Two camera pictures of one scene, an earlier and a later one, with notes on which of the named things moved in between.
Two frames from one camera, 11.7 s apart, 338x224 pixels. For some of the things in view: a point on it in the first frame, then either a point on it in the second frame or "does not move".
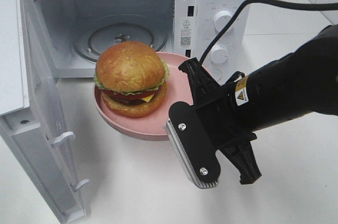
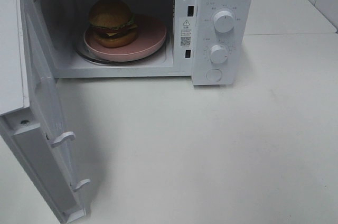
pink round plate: x=154 y=125 → x=151 y=37
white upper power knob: x=221 y=18 does not move
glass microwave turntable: x=94 y=35 → x=83 y=54
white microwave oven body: x=77 y=15 does not move
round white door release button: x=217 y=74 does not move
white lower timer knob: x=218 y=54 does not move
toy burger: x=131 y=78 → x=112 y=24
